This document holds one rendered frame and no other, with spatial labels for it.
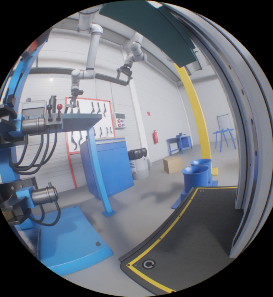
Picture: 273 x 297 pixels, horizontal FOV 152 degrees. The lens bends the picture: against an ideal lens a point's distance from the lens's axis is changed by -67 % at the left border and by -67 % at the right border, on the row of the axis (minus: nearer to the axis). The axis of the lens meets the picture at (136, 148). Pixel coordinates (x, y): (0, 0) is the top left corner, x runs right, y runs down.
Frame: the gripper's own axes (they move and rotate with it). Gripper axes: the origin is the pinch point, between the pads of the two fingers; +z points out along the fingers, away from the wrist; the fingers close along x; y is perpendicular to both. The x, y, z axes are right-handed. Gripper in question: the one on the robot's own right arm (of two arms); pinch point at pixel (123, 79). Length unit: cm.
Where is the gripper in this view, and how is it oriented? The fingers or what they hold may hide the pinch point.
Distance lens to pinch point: 104.4
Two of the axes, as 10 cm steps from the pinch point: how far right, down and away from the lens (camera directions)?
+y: 7.6, 2.6, -6.0
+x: 6.2, 0.0, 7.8
